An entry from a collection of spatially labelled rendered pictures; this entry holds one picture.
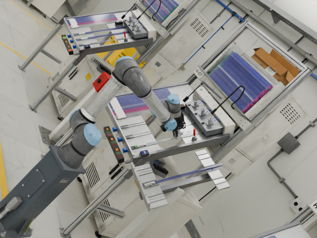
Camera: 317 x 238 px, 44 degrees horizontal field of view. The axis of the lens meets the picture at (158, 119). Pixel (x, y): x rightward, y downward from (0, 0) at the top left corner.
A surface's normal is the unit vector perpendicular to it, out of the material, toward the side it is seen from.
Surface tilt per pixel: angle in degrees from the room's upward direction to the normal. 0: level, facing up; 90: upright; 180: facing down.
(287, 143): 90
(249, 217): 90
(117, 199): 90
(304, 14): 90
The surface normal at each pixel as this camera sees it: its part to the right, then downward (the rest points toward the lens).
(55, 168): -0.44, -0.18
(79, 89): -0.61, -0.42
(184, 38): 0.38, 0.59
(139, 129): 0.06, -0.78
